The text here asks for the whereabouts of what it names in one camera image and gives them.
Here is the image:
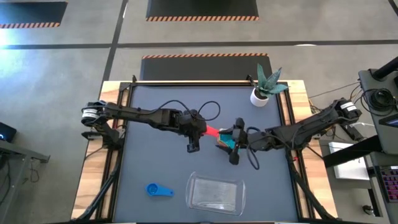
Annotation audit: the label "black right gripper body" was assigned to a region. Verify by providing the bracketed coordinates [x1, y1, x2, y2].
[228, 117, 275, 166]

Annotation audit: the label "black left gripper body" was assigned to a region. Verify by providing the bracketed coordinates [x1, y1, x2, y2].
[178, 108, 202, 140]

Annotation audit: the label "teal measuring cup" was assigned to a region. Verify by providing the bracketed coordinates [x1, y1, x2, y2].
[220, 133, 237, 150]

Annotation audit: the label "red measuring cup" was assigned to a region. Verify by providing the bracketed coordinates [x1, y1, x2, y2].
[203, 124, 221, 138]

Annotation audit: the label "clear plastic basket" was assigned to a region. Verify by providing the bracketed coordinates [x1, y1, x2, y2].
[185, 170, 247, 217]

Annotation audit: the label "blue measuring cup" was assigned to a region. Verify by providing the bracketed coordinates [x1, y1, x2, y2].
[145, 182, 175, 198]

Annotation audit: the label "potted succulent white pot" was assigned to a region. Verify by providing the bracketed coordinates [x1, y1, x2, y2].
[249, 63, 290, 108]

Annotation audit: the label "black hazard-striped floor mat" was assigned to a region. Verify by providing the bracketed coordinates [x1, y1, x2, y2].
[139, 53, 272, 82]
[146, 0, 260, 22]
[0, 0, 68, 29]

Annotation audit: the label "white flat box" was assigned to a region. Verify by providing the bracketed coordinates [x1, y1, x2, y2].
[328, 141, 371, 182]

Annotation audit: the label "grey equipment cart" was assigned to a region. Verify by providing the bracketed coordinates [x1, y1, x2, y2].
[322, 55, 398, 169]

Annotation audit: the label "backlit keyboard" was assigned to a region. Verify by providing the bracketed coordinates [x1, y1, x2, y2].
[377, 164, 398, 203]

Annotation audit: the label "grey side desk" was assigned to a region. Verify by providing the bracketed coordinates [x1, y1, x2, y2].
[0, 139, 51, 224]

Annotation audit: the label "black box device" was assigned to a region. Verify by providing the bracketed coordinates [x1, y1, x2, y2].
[0, 121, 18, 144]

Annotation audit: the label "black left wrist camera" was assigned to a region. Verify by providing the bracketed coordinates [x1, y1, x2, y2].
[186, 136, 201, 154]

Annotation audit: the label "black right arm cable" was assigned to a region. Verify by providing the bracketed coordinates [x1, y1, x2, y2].
[245, 126, 261, 170]

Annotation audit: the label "black metal table frame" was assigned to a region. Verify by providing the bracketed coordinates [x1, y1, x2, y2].
[70, 74, 341, 224]

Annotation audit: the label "coiled black cable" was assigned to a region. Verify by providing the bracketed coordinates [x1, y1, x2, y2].
[361, 88, 398, 113]

